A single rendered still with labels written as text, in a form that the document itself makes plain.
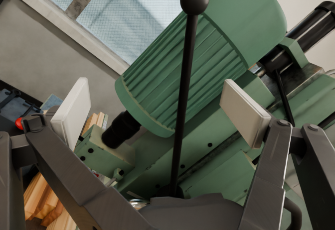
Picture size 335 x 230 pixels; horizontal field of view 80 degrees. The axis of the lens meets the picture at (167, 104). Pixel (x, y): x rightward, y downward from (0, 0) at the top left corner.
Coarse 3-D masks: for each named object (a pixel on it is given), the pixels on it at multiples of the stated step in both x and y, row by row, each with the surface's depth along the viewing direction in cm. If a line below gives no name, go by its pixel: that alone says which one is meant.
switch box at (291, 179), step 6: (330, 126) 42; (330, 132) 41; (330, 138) 40; (288, 156) 44; (288, 162) 43; (288, 168) 43; (294, 168) 42; (288, 174) 42; (294, 174) 41; (288, 180) 41; (294, 180) 40; (294, 186) 40; (300, 192) 41
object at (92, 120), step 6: (90, 120) 73; (96, 120) 75; (90, 126) 70; (84, 132) 69; (60, 216) 42; (66, 216) 43; (54, 222) 41; (60, 222) 41; (48, 228) 41; (54, 228) 40; (60, 228) 40
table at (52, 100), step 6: (54, 96) 73; (48, 102) 69; (54, 102) 71; (60, 102) 73; (42, 108) 65; (48, 108) 67; (84, 126) 74; (24, 168) 47; (30, 168) 48; (24, 174) 46; (24, 180) 46; (30, 180) 46; (24, 186) 45; (24, 192) 44; (30, 222) 41; (36, 222) 42; (30, 228) 40; (36, 228) 41; (42, 228) 42
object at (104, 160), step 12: (96, 132) 48; (84, 144) 45; (96, 144) 46; (84, 156) 46; (96, 156) 47; (108, 156) 47; (120, 156) 49; (132, 156) 53; (96, 168) 49; (108, 168) 49; (120, 168) 50; (132, 168) 50
